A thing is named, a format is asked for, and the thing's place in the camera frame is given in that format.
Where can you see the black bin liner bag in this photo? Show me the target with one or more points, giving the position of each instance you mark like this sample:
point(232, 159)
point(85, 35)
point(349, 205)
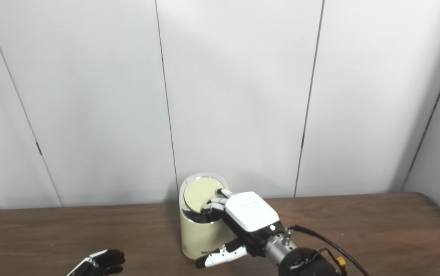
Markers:
point(200, 217)

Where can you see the cream-colored bin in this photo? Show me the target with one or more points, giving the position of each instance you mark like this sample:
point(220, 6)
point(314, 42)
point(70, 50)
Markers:
point(200, 237)

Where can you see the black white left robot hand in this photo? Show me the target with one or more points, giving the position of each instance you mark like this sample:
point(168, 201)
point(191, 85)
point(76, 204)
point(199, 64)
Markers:
point(104, 262)

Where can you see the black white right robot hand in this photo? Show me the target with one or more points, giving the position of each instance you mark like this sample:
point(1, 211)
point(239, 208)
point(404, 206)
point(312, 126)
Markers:
point(250, 211)

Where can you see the round cream bin lid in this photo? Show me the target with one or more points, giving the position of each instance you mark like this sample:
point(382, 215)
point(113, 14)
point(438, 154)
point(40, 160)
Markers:
point(198, 193)

